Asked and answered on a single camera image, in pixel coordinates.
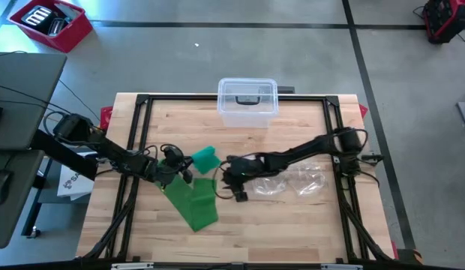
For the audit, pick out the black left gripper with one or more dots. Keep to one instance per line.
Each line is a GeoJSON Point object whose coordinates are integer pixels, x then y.
{"type": "Point", "coordinates": [170, 165]}

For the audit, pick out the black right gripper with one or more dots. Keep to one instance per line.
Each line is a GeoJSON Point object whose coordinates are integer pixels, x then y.
{"type": "Point", "coordinates": [247, 168]}

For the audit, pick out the teal bandage roll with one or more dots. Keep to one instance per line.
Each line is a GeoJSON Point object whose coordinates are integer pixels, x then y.
{"type": "Point", "coordinates": [206, 160]}

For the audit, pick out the clear plastic bag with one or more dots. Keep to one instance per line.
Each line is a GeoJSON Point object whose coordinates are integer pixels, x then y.
{"type": "Point", "coordinates": [307, 182]}
{"type": "Point", "coordinates": [268, 186]}

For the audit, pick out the light green bandage strip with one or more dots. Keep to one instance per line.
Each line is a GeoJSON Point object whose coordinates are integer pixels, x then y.
{"type": "Point", "coordinates": [197, 210]}

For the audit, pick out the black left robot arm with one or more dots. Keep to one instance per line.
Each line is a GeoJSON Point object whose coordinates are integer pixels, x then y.
{"type": "Point", "coordinates": [116, 152]}

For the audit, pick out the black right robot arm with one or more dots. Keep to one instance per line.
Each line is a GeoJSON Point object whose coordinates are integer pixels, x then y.
{"type": "Point", "coordinates": [303, 148]}

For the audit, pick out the white printed cardboard box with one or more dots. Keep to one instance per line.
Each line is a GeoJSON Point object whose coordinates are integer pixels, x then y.
{"type": "Point", "coordinates": [73, 185]}

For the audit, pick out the black desk leg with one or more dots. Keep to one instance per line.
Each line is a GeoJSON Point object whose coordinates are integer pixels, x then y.
{"type": "Point", "coordinates": [34, 210]}

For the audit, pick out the red plastic crate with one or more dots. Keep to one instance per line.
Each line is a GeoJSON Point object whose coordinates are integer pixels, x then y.
{"type": "Point", "coordinates": [73, 35]}

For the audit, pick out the grey desk top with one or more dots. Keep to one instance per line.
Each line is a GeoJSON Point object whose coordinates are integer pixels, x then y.
{"type": "Point", "coordinates": [30, 71]}
{"type": "Point", "coordinates": [11, 221]}

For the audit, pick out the small black silver device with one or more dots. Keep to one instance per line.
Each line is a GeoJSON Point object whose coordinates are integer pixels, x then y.
{"type": "Point", "coordinates": [57, 27]}

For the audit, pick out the black computer mouse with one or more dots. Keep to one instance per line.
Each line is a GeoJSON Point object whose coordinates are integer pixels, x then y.
{"type": "Point", "coordinates": [0, 185]}

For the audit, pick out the black white striped device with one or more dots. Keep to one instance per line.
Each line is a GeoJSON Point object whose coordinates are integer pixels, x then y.
{"type": "Point", "coordinates": [37, 17]}

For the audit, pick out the red and black equipment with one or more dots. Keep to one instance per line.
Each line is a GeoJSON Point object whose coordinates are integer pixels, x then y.
{"type": "Point", "coordinates": [446, 20]}

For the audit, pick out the silver bracket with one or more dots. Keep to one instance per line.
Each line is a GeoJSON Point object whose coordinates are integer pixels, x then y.
{"type": "Point", "coordinates": [342, 267]}
{"type": "Point", "coordinates": [132, 266]}

